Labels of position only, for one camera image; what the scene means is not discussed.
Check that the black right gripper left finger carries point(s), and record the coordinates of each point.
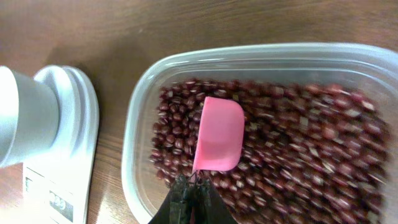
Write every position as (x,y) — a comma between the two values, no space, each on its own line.
(178,204)

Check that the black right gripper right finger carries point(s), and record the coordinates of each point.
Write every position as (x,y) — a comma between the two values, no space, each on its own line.
(209,207)

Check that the pink plastic measuring scoop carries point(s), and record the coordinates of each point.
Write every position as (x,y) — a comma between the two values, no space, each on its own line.
(220,135)

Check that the white digital kitchen scale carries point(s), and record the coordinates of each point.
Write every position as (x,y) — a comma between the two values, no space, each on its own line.
(57,184)

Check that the red beans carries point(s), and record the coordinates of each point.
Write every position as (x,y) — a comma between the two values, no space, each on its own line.
(310,154)

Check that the white round bowl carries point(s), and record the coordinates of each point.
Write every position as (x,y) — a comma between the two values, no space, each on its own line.
(29,117)

